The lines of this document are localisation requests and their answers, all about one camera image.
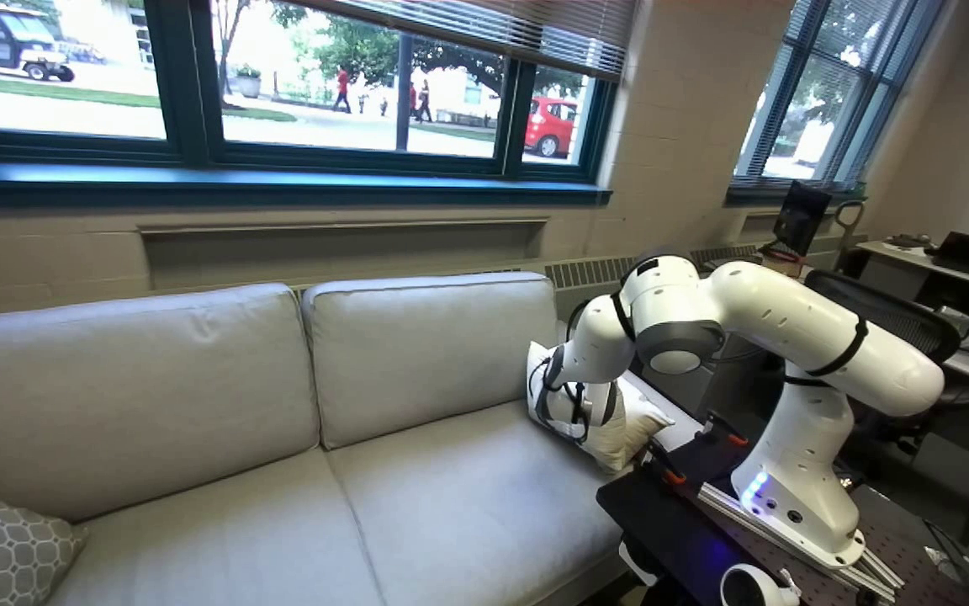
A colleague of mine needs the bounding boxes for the plain white pillow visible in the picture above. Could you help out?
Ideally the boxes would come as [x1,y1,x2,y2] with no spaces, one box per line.
[522,339,623,451]
[573,379,680,477]

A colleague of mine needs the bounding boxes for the grey fabric couch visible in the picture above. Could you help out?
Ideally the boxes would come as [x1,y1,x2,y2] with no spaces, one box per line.
[0,269,705,606]

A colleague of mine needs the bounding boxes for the beige radiator cover with grille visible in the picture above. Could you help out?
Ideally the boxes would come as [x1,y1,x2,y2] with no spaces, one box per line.
[539,247,734,296]

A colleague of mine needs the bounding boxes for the red vehicle outside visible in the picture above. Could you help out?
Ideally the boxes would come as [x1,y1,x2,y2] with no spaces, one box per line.
[522,94,577,163]

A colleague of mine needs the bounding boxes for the black orange clamp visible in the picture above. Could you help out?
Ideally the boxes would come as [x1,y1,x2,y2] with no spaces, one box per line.
[644,437,695,489]
[705,416,757,455]

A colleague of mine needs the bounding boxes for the grey drawer cabinet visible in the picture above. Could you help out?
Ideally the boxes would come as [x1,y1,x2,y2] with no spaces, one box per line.
[663,345,786,437]

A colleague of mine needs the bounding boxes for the horizontal window blinds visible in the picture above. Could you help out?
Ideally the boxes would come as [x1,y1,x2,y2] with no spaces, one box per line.
[279,0,640,81]

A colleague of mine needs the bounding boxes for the black robot table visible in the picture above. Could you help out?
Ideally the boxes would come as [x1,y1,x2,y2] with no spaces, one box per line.
[595,431,969,606]

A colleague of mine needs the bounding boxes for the black computer monitor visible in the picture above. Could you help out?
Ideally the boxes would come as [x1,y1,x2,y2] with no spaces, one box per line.
[771,179,834,260]

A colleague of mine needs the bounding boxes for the wide teal framed window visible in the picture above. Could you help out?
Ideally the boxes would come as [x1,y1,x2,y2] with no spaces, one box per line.
[0,0,623,211]

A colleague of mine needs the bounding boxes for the narrow light blue window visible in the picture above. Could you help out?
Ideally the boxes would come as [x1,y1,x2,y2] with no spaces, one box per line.
[727,0,952,210]

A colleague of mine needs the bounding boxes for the black office chair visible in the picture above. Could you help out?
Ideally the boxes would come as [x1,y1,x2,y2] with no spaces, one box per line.
[801,265,966,451]

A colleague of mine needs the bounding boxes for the dark parked car outside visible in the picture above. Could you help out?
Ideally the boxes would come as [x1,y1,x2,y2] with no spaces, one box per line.
[0,0,76,83]

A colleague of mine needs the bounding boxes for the grey patterned pillow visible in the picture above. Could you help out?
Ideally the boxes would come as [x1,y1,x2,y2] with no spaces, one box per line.
[0,477,89,606]

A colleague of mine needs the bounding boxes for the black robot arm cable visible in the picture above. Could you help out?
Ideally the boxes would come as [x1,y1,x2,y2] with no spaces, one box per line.
[530,256,873,448]

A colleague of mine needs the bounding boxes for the silver robot base rail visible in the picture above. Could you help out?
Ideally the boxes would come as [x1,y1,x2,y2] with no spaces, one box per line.
[694,477,907,604]

